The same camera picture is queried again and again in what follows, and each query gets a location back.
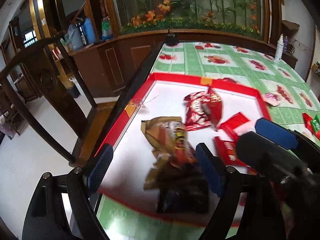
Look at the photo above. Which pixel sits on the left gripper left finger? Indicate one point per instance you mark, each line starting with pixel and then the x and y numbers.
pixel 96 168

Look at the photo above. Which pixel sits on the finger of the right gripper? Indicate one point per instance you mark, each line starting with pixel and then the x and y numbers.
pixel 269 159
pixel 277 134

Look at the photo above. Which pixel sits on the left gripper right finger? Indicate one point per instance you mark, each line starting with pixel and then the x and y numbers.
pixel 212 168

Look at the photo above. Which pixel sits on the pink striped snack packet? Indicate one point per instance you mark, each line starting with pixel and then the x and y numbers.
pixel 226 152

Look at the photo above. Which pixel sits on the long red snack packet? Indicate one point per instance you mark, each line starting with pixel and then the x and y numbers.
pixel 307 119

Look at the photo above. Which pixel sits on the green snack packet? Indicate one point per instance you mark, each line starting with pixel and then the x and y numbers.
pixel 315 123

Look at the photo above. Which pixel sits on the dark red snack packet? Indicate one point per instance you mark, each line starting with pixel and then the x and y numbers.
pixel 182 190

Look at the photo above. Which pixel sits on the pink white snack packet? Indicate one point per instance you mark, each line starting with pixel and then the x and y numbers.
pixel 271 99

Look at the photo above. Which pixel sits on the brown gold snack bag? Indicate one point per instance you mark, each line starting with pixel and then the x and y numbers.
pixel 169 140

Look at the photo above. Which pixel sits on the red white lattice snack bag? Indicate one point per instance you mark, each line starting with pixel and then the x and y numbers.
pixel 195 117

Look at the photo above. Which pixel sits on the red flower print snack bag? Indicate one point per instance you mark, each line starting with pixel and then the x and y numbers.
pixel 215 106

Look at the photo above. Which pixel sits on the green fruit print tablecloth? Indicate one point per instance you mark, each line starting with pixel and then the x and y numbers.
pixel 212 61

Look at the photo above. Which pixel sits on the red and white box lid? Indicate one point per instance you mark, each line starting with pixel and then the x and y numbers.
pixel 125 204

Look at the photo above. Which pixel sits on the white spray bottle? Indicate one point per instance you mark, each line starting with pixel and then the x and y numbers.
pixel 279 49

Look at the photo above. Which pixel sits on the dark wooden chair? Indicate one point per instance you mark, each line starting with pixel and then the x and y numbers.
pixel 39 64

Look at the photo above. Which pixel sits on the small black table object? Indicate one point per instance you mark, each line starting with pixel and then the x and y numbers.
pixel 171 39

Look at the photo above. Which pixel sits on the flower mural glass panel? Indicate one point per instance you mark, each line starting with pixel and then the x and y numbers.
pixel 243 17

